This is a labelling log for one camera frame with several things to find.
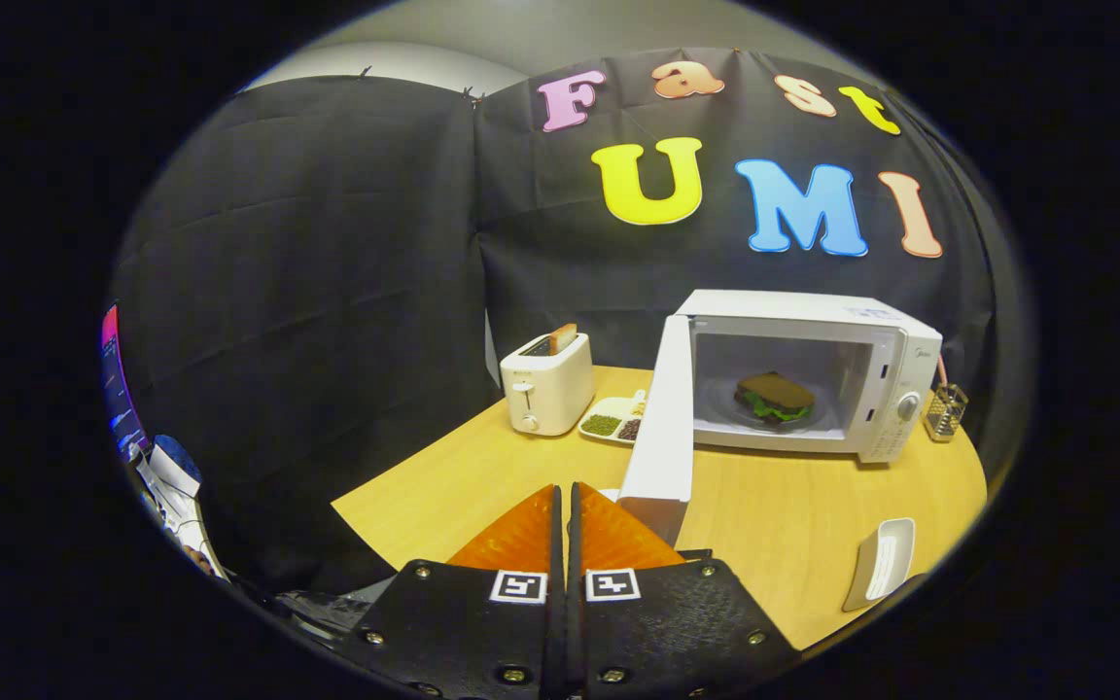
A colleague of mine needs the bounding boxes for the white divided snack plate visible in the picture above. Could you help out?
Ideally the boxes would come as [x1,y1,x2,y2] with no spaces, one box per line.
[577,389,648,446]

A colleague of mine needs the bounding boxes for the black backdrop cloth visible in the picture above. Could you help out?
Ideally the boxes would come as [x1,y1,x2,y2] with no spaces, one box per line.
[108,47,1008,594]

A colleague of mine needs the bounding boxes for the white ribbed tray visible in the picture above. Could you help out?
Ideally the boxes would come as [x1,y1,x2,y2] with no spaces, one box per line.
[842,517,917,613]

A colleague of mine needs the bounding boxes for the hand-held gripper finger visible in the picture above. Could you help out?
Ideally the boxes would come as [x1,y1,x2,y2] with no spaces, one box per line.
[341,483,566,700]
[568,481,804,700]

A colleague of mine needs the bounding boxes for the white toaster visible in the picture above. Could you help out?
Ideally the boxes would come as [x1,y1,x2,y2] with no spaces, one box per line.
[500,332,596,437]

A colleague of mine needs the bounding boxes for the brown bread lettuce sandwich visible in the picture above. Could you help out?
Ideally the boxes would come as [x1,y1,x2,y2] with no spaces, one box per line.
[734,370,817,426]

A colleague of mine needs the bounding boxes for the white microwave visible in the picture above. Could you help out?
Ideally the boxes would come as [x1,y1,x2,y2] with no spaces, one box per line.
[616,289,945,547]

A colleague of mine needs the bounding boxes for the wire mesh holder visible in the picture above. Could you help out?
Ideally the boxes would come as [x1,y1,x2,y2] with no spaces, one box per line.
[924,383,968,444]

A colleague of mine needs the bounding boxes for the computer monitor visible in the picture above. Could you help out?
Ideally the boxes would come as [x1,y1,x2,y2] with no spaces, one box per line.
[101,303,148,458]

